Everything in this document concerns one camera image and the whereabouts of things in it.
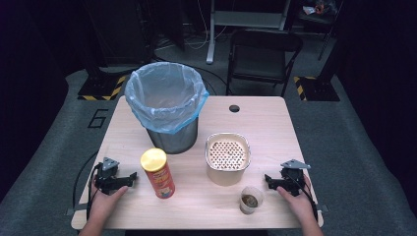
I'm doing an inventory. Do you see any beige strainer container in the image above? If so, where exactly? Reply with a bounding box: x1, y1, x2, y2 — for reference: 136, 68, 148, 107
205, 132, 252, 187

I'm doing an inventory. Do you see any black folding chair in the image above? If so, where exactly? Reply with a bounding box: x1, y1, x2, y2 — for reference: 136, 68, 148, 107
225, 29, 304, 98

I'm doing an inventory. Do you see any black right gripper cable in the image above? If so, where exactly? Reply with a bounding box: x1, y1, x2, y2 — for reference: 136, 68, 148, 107
287, 178, 320, 221

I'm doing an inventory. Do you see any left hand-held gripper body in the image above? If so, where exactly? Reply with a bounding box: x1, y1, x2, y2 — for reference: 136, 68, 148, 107
93, 156, 120, 195

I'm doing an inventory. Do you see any person's right hand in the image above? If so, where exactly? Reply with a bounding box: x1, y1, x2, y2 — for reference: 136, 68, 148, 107
275, 175, 315, 224

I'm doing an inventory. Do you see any red chips can yellow lid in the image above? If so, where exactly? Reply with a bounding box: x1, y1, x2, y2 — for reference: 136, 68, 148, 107
140, 147, 176, 200

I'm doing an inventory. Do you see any dark wet residue clump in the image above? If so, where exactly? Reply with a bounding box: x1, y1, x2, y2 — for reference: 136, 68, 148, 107
241, 194, 259, 208

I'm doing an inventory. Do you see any person's left hand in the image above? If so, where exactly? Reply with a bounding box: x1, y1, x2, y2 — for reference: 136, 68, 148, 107
88, 185, 129, 224

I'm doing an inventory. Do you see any blue plastic bin bag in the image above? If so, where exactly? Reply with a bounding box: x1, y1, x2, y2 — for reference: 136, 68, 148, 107
124, 61, 210, 135

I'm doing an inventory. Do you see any white desk frame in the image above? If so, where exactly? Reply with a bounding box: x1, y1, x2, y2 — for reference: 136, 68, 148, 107
206, 0, 293, 65

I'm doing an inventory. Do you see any small clear plastic cup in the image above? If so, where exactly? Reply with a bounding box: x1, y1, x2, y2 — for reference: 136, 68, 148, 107
239, 186, 265, 215

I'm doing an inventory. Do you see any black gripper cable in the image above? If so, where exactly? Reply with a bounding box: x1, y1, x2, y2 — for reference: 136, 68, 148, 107
287, 178, 320, 221
72, 149, 100, 221

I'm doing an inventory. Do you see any metal trash bin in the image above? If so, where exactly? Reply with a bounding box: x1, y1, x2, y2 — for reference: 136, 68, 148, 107
146, 116, 200, 155

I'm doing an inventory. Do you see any black yellow striped base plate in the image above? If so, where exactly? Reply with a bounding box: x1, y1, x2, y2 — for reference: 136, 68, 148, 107
292, 75, 341, 102
77, 74, 128, 102

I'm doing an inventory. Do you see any white floor cable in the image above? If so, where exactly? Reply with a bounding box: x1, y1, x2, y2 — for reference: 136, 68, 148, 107
156, 0, 229, 51

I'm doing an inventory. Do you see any dark cluttered shelf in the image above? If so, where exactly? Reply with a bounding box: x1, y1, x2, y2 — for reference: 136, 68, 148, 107
298, 0, 344, 62

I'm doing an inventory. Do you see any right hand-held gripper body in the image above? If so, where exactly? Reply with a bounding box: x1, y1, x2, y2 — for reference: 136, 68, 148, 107
277, 158, 312, 198

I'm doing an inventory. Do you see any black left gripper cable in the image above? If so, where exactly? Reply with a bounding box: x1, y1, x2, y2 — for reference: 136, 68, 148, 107
72, 149, 100, 221

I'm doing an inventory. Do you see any dark equipment rack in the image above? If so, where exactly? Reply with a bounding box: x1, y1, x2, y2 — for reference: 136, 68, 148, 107
81, 0, 156, 68

